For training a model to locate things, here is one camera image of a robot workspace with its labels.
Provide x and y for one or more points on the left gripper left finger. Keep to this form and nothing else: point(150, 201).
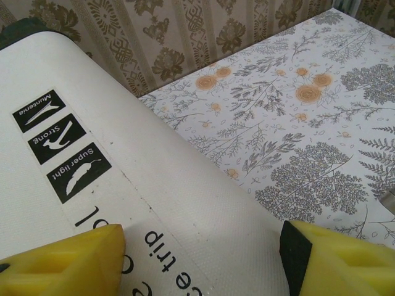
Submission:
point(61, 271)

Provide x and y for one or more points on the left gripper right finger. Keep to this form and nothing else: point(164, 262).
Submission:
point(339, 271)

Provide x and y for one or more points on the white hard-shell suitcase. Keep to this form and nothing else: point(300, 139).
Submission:
point(154, 185)

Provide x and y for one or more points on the floral table cover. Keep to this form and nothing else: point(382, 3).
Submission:
point(277, 138)

